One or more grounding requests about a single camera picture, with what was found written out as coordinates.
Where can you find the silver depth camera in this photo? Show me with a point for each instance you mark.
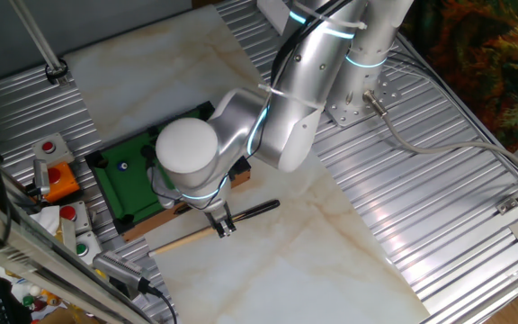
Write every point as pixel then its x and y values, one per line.
pixel 119 270

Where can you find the colourful patterned cloth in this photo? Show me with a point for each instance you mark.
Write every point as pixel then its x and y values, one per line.
pixel 479 54

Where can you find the small metal bracket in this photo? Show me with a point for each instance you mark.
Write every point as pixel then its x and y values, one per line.
pixel 506 205

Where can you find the white box green button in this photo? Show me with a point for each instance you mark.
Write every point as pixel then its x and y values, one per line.
pixel 88 247

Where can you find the grey box small red button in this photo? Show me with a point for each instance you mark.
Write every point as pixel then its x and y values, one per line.
pixel 54 150

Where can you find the black rod clamp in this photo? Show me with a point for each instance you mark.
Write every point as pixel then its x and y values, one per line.
pixel 56 72

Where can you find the grey box large red button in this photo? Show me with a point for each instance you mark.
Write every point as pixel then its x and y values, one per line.
pixel 77 216

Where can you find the metal stand rod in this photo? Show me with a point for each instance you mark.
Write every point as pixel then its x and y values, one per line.
pixel 36 33

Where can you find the orange box red button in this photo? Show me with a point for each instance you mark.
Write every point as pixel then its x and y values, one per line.
pixel 63 182

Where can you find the green mini pool table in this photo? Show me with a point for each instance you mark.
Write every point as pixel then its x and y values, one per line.
pixel 126 193

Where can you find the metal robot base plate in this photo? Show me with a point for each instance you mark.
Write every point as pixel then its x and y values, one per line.
pixel 376 96

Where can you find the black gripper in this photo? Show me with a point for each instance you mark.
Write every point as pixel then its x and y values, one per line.
pixel 219 216

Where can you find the small silver camera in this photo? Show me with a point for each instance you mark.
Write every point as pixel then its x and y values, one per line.
pixel 41 175

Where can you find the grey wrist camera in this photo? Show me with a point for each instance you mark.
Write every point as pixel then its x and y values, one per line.
pixel 162 193

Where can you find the blue pool ball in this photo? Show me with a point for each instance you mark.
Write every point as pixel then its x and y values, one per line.
pixel 122 166

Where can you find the white power strip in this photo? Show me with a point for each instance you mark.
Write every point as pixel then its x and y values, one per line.
pixel 271 12

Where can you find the white crumpled tissue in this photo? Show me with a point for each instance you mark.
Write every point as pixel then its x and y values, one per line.
pixel 45 218

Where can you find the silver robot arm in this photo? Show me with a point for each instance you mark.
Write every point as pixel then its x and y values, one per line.
pixel 295 90

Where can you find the aluminium frame bar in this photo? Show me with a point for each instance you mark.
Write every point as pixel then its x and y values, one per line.
pixel 38 261

